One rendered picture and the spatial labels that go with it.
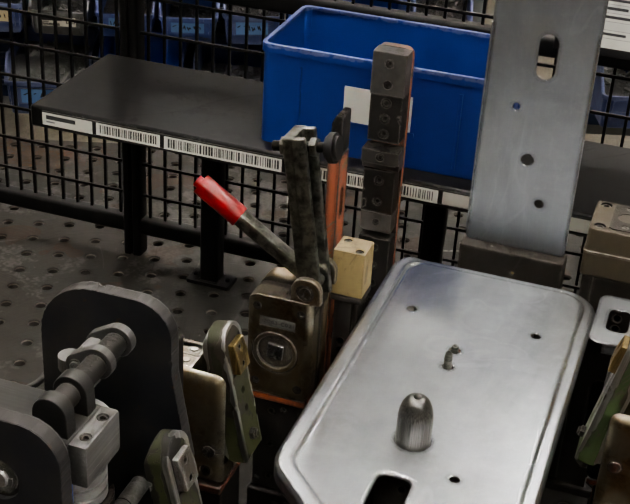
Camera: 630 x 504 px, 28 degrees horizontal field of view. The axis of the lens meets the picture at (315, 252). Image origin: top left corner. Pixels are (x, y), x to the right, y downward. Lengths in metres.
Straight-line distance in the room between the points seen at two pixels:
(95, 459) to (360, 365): 0.41
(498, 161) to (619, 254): 0.17
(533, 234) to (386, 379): 0.32
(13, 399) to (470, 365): 0.50
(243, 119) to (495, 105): 0.40
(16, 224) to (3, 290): 0.21
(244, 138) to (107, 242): 0.50
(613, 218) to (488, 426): 0.36
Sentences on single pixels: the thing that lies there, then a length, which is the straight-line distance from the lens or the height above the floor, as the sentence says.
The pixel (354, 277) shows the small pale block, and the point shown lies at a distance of 1.28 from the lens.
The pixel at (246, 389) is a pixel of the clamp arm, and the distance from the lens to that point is 1.10.
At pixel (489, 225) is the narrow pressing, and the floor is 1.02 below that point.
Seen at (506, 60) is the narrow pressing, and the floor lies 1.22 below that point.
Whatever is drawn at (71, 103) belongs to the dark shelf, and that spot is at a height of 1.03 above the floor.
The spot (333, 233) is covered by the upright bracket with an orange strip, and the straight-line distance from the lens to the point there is 1.29.
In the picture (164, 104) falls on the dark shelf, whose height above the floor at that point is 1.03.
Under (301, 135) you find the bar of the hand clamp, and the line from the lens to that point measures 1.16.
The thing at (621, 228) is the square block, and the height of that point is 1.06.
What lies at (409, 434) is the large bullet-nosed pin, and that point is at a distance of 1.10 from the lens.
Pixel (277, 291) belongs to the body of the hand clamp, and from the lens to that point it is 1.22.
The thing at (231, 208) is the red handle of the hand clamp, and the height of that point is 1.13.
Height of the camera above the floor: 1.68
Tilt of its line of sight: 29 degrees down
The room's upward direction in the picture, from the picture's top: 4 degrees clockwise
